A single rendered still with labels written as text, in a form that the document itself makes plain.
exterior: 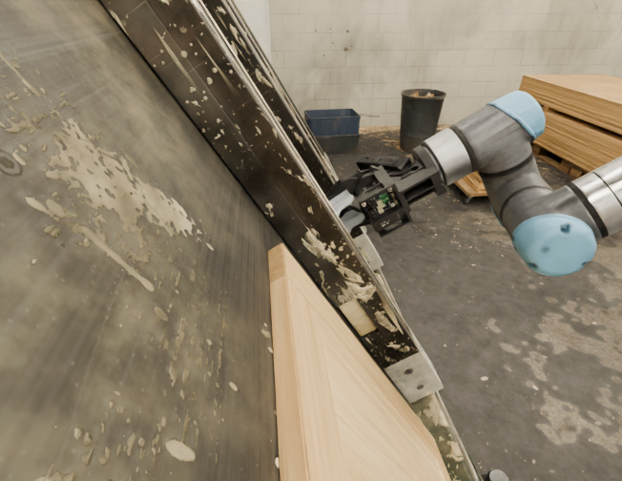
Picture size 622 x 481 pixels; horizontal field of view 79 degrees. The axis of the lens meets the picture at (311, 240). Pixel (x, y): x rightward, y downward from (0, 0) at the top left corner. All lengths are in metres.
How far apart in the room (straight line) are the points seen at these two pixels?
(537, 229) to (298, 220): 0.28
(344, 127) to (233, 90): 4.14
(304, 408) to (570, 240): 0.36
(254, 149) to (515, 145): 0.36
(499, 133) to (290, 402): 0.45
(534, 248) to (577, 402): 1.75
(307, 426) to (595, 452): 1.87
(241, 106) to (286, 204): 0.12
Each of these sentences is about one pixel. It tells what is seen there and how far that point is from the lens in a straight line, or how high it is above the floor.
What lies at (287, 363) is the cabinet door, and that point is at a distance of 0.29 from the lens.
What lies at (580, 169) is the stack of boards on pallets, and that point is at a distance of 4.66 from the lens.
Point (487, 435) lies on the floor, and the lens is 1.92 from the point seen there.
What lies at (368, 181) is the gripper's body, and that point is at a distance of 0.58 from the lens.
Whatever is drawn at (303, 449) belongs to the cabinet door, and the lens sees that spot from 0.25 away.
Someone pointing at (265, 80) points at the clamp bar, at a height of 1.40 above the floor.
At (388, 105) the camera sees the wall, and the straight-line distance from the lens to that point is 5.69.
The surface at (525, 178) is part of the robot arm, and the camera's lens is 0.61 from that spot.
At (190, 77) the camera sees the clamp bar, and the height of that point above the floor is 1.46.
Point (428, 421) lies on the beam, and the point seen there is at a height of 0.89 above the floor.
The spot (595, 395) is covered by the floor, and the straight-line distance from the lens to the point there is 2.29.
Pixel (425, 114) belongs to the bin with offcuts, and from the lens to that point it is 4.64.
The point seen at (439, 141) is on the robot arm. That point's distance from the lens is 0.57.
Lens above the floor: 1.53
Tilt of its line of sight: 32 degrees down
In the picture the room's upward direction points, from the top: straight up
